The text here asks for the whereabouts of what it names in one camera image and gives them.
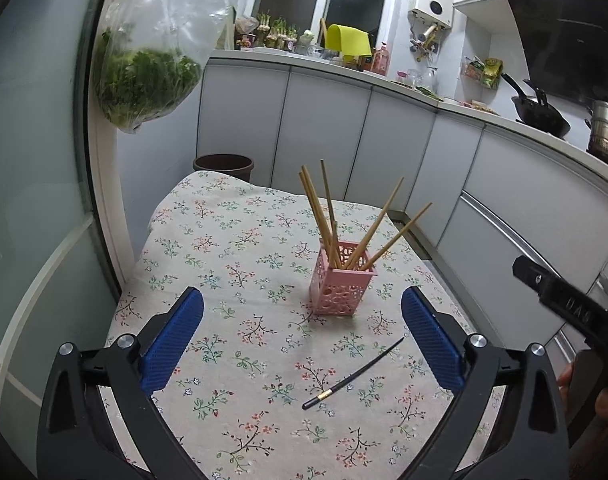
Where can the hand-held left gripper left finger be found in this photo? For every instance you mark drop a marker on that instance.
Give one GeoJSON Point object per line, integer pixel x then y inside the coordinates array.
{"type": "Point", "coordinates": [171, 342]}

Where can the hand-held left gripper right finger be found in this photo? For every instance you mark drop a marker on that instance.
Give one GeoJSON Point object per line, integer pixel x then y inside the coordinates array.
{"type": "Point", "coordinates": [431, 342]}

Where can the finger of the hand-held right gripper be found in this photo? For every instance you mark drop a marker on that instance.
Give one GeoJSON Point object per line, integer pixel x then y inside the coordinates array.
{"type": "Point", "coordinates": [533, 275]}

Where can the black chopstick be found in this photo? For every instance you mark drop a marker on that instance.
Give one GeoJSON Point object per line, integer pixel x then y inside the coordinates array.
{"type": "Point", "coordinates": [364, 366]}

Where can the pink perforated utensil holder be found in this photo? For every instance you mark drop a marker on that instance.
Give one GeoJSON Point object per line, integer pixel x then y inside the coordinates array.
{"type": "Point", "coordinates": [341, 290]}

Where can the wooden chopstick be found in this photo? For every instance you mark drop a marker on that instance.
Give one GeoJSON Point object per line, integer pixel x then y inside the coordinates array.
{"type": "Point", "coordinates": [311, 202]}
{"type": "Point", "coordinates": [403, 229]}
{"type": "Point", "coordinates": [382, 210]}
{"type": "Point", "coordinates": [318, 200]}
{"type": "Point", "coordinates": [326, 185]}

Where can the person's right hand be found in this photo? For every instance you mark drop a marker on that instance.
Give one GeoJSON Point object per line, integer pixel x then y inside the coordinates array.
{"type": "Point", "coordinates": [566, 377]}

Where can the white cabinets with silver rails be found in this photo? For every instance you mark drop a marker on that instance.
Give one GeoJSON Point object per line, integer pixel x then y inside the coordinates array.
{"type": "Point", "coordinates": [523, 185]}

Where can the floral tablecloth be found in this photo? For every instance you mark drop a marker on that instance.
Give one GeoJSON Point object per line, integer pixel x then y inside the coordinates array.
{"type": "Point", "coordinates": [244, 270]}

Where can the black wok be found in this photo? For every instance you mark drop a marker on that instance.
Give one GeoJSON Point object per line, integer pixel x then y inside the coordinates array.
{"type": "Point", "coordinates": [538, 115]}

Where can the steel pot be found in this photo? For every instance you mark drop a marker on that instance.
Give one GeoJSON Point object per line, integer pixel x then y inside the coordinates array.
{"type": "Point", "coordinates": [606, 130]}

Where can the brown trash bin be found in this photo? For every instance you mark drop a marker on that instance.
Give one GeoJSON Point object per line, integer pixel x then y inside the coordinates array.
{"type": "Point", "coordinates": [224, 162]}

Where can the hanging seasoning packets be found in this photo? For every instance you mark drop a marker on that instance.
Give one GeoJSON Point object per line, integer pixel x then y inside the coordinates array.
{"type": "Point", "coordinates": [488, 72]}

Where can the frosted glass door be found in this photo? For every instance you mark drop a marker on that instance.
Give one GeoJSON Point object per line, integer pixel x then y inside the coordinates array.
{"type": "Point", "coordinates": [34, 160]}

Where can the glass jar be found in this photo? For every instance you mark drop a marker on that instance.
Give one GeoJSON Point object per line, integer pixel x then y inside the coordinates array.
{"type": "Point", "coordinates": [415, 79]}

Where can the dark range hood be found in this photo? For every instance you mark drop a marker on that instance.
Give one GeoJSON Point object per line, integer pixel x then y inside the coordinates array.
{"type": "Point", "coordinates": [558, 30]}

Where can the white base cabinets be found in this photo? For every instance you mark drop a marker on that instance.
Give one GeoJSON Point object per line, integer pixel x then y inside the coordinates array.
{"type": "Point", "coordinates": [324, 120]}

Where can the metal heater pipes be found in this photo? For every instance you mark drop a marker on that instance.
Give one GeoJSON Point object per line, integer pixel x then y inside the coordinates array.
{"type": "Point", "coordinates": [423, 42]}

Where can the clear bag of greens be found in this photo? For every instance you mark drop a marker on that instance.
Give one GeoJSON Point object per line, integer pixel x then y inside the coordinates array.
{"type": "Point", "coordinates": [144, 80]}

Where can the pink bottle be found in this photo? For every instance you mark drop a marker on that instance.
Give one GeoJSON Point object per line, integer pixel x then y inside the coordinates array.
{"type": "Point", "coordinates": [380, 60]}

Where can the yellow cloth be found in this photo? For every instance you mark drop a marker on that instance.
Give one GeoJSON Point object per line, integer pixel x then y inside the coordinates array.
{"type": "Point", "coordinates": [349, 40]}

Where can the beige plastic bag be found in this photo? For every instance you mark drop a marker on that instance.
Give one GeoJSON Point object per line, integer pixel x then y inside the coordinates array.
{"type": "Point", "coordinates": [246, 25]}

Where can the pale green vegetable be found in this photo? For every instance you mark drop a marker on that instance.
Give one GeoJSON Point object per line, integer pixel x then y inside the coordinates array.
{"type": "Point", "coordinates": [307, 36]}

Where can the sprouting garlic plants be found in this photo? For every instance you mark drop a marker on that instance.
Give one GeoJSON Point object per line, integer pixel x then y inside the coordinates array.
{"type": "Point", "coordinates": [279, 30]}

